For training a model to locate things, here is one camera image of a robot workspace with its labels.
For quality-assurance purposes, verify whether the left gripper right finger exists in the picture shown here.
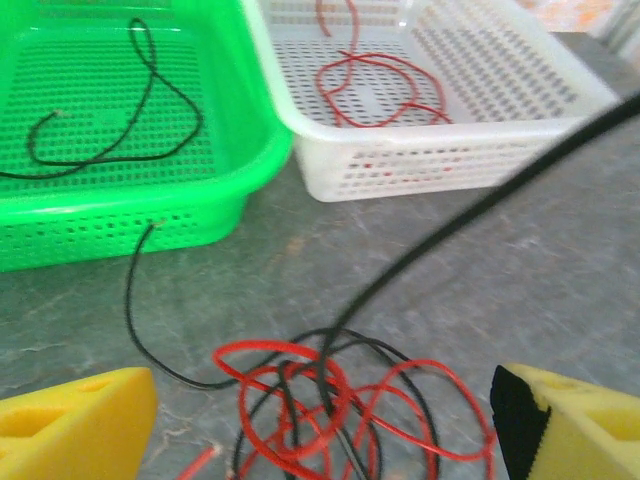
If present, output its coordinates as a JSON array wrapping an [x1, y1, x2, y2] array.
[[491, 363, 640, 480]]

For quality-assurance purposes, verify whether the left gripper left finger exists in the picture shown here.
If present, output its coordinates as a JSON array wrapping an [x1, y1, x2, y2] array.
[[0, 367, 159, 480]]

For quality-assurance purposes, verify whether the black cable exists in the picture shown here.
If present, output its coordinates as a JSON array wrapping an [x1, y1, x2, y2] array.
[[319, 92, 640, 416], [123, 219, 301, 394], [0, 17, 205, 180]]

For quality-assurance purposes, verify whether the red cable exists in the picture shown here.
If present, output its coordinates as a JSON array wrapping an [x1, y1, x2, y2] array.
[[344, 358, 497, 480], [314, 0, 454, 130]]

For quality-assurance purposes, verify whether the red and black wire bundle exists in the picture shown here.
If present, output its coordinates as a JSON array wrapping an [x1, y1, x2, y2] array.
[[174, 339, 381, 480], [232, 327, 441, 480]]

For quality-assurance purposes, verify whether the green plastic basket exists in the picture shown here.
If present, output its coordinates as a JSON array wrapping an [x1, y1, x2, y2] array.
[[0, 0, 294, 274]]

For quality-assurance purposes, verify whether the white plastic basket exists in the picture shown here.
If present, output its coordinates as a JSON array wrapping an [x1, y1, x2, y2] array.
[[242, 0, 621, 204]]

